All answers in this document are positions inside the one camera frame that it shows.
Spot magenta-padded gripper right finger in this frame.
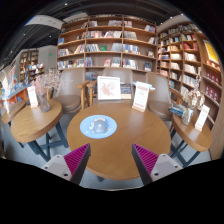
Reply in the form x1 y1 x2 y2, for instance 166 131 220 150
131 143 184 186

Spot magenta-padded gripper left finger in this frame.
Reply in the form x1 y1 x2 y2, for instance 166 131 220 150
40 143 92 186

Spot round light blue mouse pad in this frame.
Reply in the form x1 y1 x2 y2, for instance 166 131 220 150
79 114 118 140

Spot round wooden side table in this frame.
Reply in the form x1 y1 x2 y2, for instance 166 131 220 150
10 99 69 163
0 99 27 126
170 111 213 168

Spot white sign on wooden base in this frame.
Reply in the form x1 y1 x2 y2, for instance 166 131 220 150
131 80 151 113

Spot glass vase pink dried flowers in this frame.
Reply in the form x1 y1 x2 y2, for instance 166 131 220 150
33 69 62 113

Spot small white table sign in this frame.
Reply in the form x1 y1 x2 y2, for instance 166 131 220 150
26 85 40 109
194 104 211 132

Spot dark cover book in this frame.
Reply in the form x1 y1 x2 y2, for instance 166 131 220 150
119 83 133 100

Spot white framed floral picture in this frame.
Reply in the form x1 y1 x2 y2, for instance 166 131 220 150
96 75 122 101

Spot distant wooden bookshelf unit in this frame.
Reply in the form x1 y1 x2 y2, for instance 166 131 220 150
18 48 46 84

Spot angled wooden bookshelf unit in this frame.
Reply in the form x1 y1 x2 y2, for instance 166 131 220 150
156 21 223 108

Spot wide wooden bookshelf unit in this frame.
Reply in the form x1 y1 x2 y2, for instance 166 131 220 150
55 13 158 73

